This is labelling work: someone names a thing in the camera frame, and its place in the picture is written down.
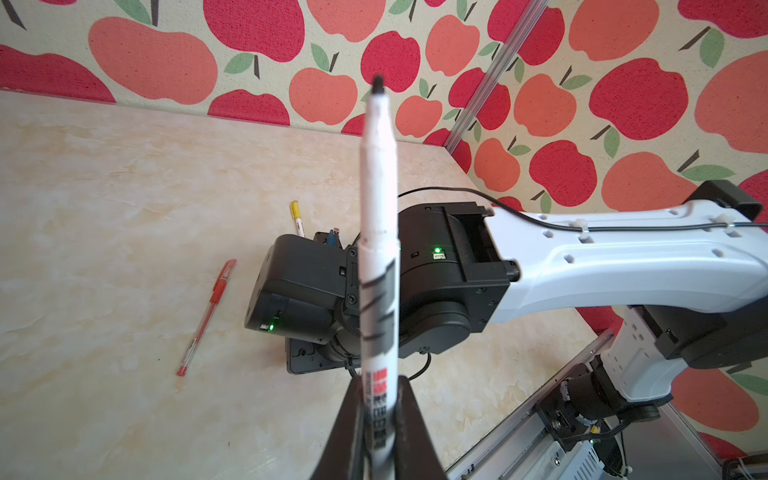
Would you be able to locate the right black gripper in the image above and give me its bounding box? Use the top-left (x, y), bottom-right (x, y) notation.
top-left (285, 339), bottom-right (360, 375)

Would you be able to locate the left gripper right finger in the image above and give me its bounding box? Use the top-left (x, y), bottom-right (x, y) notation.
top-left (394, 376), bottom-right (447, 480)

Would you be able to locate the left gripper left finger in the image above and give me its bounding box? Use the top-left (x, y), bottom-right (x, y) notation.
top-left (310, 376), bottom-right (365, 480)

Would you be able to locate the red pen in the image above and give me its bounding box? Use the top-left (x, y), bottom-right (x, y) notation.
top-left (176, 259), bottom-right (237, 377)

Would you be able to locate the white pen brown end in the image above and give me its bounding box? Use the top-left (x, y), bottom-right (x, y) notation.
top-left (357, 74), bottom-right (400, 479)

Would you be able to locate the white pen yellow end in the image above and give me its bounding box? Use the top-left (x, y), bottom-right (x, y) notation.
top-left (290, 200), bottom-right (306, 238)

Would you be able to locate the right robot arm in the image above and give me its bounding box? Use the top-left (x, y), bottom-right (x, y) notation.
top-left (399, 180), bottom-right (767, 449)

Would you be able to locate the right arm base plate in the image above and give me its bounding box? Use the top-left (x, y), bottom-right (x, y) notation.
top-left (534, 363), bottom-right (590, 452)

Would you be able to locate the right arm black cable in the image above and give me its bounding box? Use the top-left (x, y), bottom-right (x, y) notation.
top-left (395, 185), bottom-right (768, 235)

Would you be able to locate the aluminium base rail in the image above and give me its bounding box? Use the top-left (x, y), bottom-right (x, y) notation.
top-left (446, 332), bottom-right (722, 479)

